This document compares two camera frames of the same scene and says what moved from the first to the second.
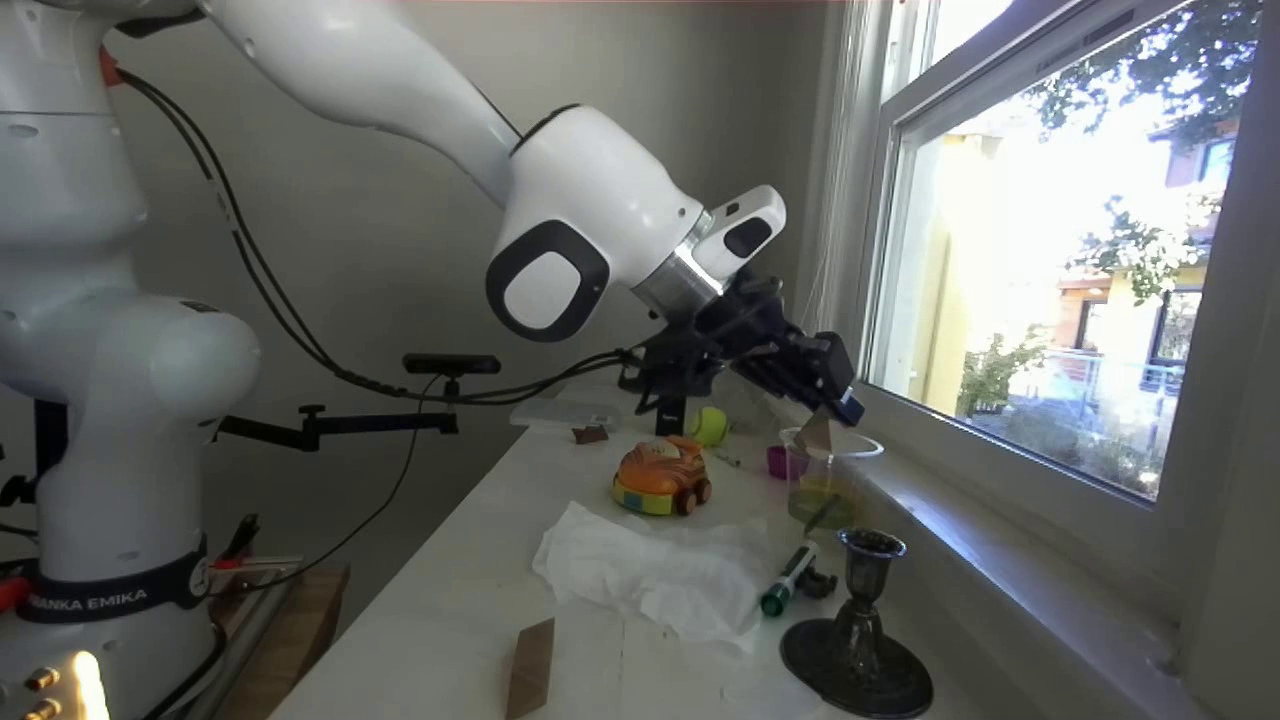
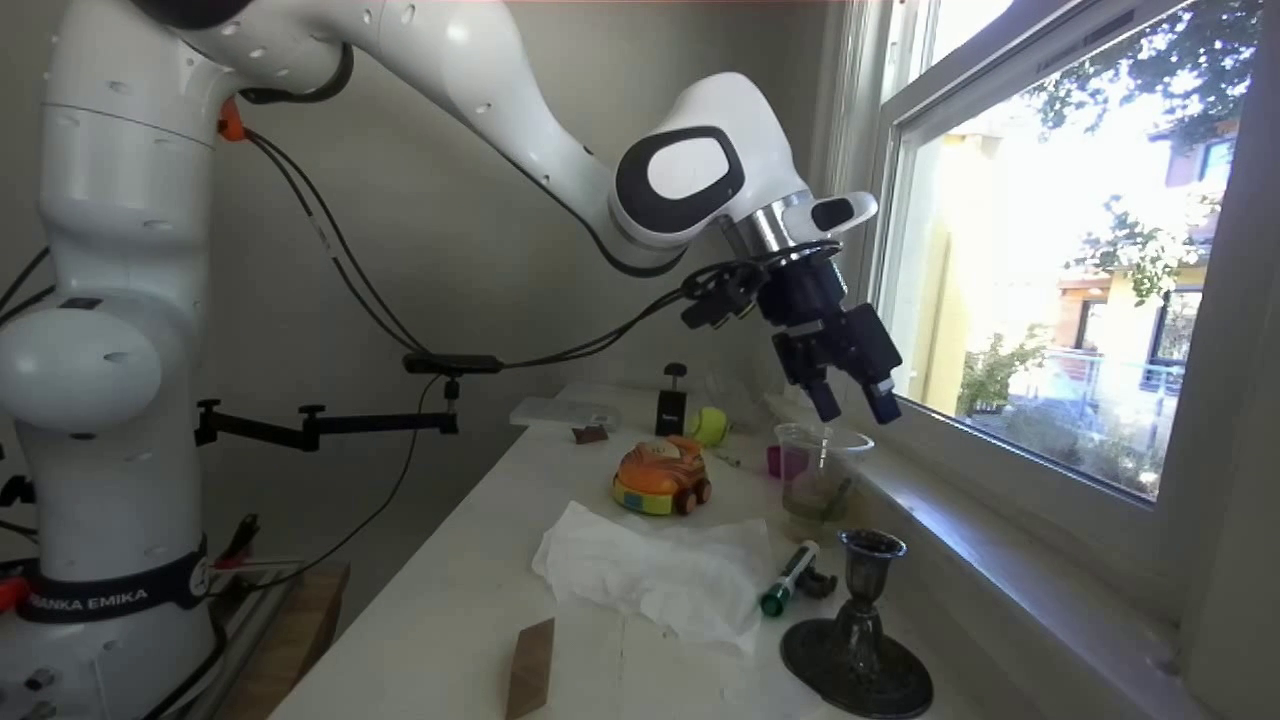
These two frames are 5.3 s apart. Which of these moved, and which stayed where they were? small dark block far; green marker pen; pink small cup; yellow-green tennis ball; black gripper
Moved: black gripper
Stayed: yellow-green tennis ball; small dark block far; green marker pen; pink small cup
